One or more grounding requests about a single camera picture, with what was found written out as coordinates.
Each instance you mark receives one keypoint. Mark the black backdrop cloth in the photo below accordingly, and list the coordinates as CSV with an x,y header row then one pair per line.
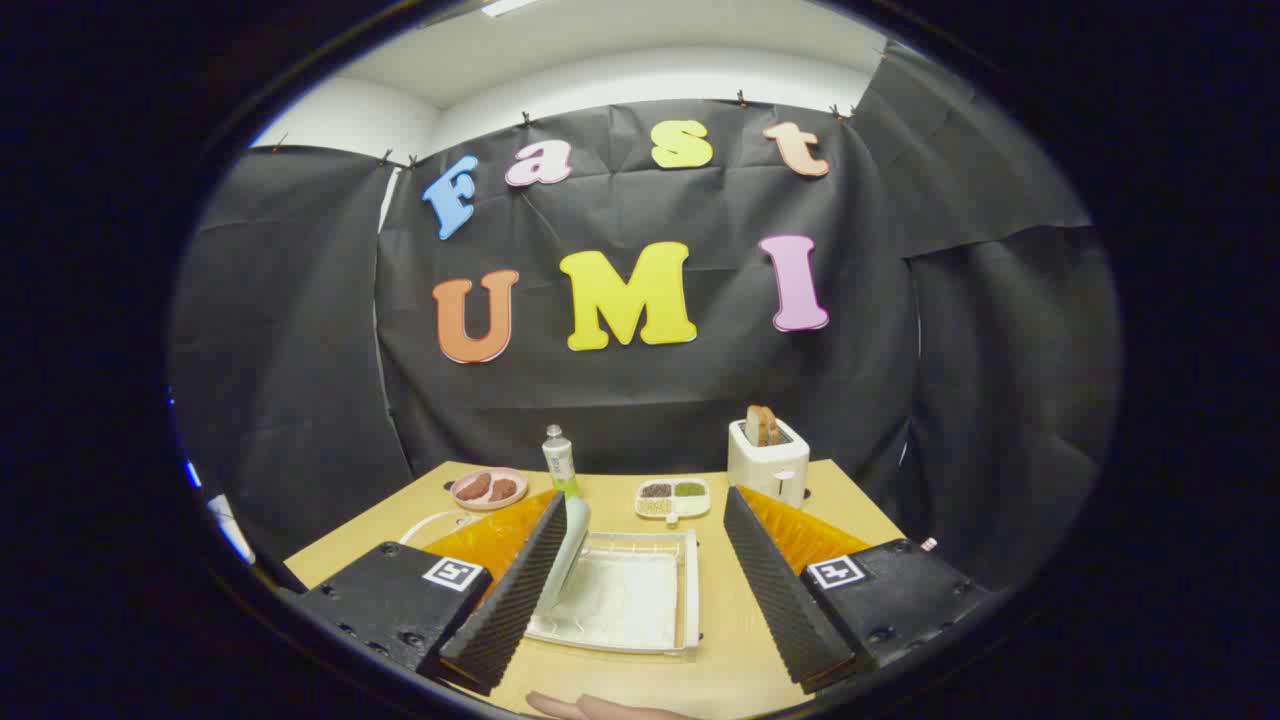
x,y
650,380

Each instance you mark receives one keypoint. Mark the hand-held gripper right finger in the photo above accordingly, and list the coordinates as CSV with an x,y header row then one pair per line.
x,y
780,590

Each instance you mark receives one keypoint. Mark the ceiling light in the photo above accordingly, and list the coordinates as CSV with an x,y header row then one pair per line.
x,y
508,6

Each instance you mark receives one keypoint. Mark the white toaster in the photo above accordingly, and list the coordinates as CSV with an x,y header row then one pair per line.
x,y
768,470

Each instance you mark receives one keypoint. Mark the white divided grain dish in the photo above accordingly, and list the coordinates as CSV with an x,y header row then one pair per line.
x,y
672,498

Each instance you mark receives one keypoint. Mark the pink plate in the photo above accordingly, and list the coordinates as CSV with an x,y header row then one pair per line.
x,y
488,503

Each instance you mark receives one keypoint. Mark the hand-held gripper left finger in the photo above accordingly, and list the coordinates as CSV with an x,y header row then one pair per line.
x,y
510,600

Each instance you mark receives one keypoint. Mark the brown food piece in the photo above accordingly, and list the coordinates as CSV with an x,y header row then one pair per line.
x,y
503,489
474,487

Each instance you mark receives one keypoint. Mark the pale green plate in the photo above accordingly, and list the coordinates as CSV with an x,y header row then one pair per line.
x,y
568,545

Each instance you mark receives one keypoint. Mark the brown bread slice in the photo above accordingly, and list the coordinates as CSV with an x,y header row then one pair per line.
x,y
762,425

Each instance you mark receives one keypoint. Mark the green drink bottle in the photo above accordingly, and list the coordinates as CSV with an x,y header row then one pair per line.
x,y
559,462

